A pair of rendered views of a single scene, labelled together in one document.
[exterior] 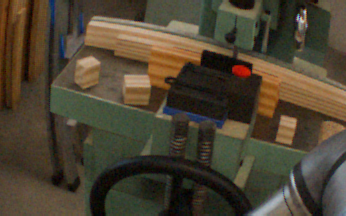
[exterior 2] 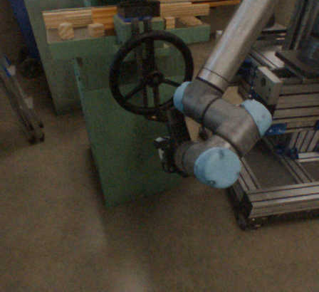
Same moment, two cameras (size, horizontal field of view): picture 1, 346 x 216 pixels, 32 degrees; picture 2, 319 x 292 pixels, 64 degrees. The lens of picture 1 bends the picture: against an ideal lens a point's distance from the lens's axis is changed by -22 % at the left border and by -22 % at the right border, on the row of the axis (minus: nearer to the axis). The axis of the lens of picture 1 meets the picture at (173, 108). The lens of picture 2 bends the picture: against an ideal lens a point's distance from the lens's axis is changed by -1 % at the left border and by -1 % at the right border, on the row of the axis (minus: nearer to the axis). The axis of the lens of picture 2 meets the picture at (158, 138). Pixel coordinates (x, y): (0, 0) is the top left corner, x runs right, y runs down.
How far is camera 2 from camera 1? 0.58 m
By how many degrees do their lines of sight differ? 27
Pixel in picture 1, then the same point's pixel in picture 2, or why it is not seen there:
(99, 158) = (90, 73)
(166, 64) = (101, 16)
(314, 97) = (168, 11)
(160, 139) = (127, 35)
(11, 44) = not seen: outside the picture
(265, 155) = not seen: hidden behind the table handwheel
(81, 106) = (72, 48)
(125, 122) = (98, 46)
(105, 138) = (90, 60)
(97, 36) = (53, 21)
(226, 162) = not seen: hidden behind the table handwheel
